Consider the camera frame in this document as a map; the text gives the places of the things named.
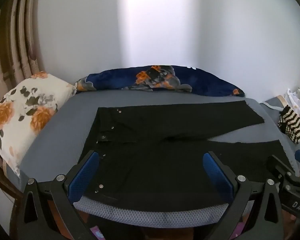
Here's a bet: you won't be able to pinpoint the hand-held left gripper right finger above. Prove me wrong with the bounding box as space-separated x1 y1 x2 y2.
202 151 284 240

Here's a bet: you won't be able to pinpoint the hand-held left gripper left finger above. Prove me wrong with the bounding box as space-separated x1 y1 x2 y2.
11 150 100 240

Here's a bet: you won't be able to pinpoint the black pants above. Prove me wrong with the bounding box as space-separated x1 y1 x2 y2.
77 100 294 212

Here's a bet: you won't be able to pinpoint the person's right hand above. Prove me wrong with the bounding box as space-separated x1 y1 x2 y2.
281 209 300 228

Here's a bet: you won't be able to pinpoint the black white striped knit cloth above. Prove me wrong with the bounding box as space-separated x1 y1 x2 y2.
277 105 300 144

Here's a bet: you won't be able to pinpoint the grey mesh bed mattress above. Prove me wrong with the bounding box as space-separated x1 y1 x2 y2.
19 90 300 229

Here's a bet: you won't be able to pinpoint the grey piped cushion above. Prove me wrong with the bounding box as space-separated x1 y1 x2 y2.
262 96 288 111

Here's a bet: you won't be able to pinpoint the person's purple top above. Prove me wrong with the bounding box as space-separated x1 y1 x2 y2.
89 226 105 240

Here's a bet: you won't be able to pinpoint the white floral pillow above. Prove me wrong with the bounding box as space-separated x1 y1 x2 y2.
0 71 77 178

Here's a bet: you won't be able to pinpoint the navy floral blanket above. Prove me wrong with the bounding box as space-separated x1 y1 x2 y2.
74 65 245 97

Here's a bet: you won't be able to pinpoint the beige curtain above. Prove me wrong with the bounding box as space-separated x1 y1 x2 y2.
0 0 47 110

